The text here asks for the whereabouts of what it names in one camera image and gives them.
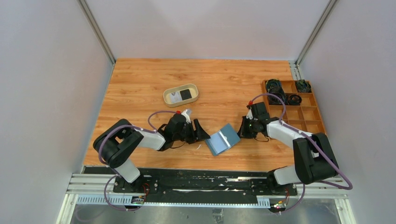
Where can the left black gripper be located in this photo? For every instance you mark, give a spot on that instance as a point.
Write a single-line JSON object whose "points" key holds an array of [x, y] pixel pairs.
{"points": [[200, 134]]}

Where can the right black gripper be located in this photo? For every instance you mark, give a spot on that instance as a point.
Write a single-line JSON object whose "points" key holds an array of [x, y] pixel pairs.
{"points": [[242, 132]]}

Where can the blue card holder wallet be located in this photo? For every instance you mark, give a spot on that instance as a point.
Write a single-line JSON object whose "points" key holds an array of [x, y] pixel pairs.
{"points": [[222, 140]]}

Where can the black card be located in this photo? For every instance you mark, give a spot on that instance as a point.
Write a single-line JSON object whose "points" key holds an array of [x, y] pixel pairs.
{"points": [[185, 94]]}

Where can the beige oval tray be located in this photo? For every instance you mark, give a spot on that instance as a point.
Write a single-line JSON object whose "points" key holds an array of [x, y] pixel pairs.
{"points": [[194, 92]]}

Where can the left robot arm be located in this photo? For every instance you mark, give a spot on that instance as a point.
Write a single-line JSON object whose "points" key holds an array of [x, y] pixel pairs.
{"points": [[117, 143]]}

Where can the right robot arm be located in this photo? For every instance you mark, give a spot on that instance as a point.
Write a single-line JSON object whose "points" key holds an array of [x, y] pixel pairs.
{"points": [[314, 159]]}

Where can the white card in tray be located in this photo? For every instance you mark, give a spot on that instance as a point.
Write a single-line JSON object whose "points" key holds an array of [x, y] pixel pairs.
{"points": [[175, 97]]}

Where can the wooden compartment organizer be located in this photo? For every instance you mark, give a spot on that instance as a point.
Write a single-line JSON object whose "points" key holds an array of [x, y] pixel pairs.
{"points": [[302, 110]]}

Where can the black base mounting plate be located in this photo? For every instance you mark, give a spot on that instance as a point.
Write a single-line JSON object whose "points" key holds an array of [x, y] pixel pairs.
{"points": [[202, 186]]}

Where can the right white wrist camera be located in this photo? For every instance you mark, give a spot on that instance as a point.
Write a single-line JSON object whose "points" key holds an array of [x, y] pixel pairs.
{"points": [[249, 115]]}

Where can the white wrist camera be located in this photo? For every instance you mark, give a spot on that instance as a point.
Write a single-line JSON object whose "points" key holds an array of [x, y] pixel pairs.
{"points": [[249, 115], [186, 113]]}

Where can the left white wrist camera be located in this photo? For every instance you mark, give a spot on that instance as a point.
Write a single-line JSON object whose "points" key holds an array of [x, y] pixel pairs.
{"points": [[186, 113]]}

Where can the aluminium frame rail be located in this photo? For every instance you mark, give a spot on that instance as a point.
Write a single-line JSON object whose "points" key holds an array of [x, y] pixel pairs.
{"points": [[97, 195]]}

